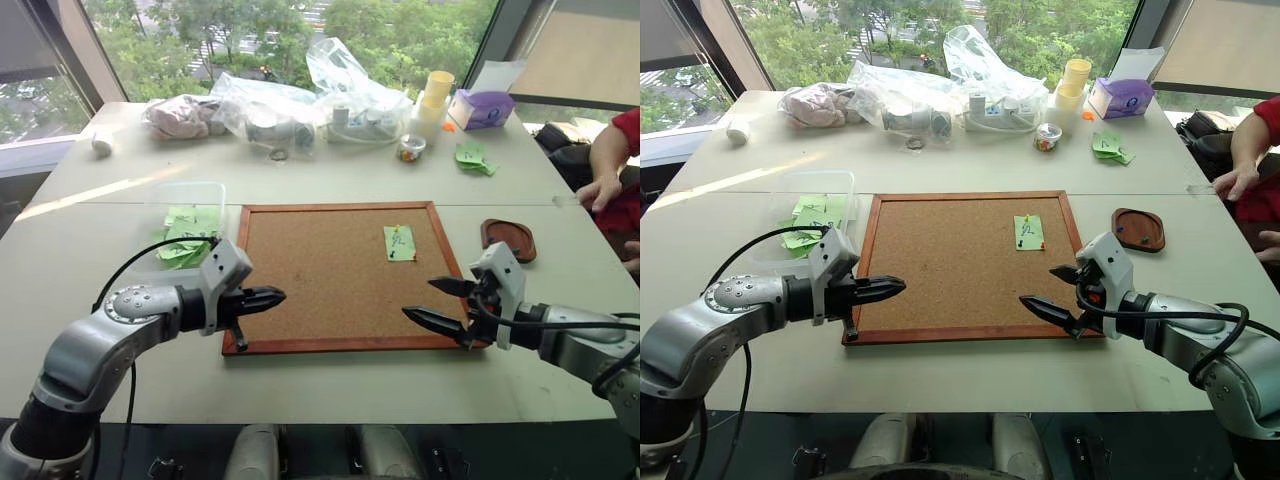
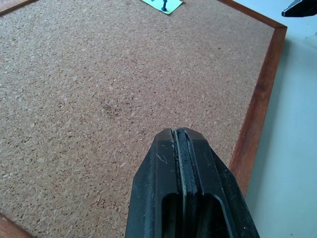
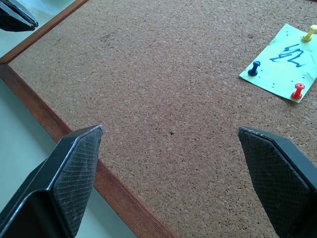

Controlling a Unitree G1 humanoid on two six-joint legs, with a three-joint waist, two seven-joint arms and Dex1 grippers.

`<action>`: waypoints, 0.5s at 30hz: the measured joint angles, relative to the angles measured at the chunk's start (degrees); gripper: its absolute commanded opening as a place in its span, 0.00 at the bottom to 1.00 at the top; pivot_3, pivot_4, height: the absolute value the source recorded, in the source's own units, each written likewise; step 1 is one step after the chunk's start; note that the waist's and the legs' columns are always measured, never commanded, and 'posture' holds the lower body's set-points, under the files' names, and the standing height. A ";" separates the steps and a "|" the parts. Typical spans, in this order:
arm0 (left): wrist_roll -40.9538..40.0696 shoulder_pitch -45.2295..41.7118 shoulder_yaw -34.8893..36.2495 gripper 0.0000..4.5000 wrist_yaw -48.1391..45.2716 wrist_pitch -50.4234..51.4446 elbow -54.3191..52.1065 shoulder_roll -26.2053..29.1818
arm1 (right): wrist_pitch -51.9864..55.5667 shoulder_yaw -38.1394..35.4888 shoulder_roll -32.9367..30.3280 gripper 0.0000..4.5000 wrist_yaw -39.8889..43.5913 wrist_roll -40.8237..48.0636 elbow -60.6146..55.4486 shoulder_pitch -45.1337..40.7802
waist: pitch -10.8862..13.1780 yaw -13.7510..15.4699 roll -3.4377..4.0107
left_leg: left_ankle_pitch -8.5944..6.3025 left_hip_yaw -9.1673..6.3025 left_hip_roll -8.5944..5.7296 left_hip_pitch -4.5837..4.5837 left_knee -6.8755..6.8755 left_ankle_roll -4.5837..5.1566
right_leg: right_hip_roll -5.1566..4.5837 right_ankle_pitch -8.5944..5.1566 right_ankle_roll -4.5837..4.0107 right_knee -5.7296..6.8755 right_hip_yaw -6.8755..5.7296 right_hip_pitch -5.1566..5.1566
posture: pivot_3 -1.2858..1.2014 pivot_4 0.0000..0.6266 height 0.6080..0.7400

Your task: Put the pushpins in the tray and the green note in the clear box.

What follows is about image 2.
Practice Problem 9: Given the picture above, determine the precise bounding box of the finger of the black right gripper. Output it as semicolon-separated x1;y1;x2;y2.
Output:
281;0;317;17

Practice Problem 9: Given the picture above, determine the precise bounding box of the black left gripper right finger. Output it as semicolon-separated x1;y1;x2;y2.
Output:
174;127;261;238

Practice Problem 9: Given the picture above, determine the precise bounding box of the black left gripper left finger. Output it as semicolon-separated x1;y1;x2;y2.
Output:
124;128;186;238

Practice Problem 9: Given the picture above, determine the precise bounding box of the green paper note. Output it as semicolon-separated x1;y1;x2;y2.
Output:
142;0;184;16

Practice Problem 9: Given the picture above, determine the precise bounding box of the cork board with wooden frame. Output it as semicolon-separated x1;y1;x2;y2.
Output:
0;0;288;238

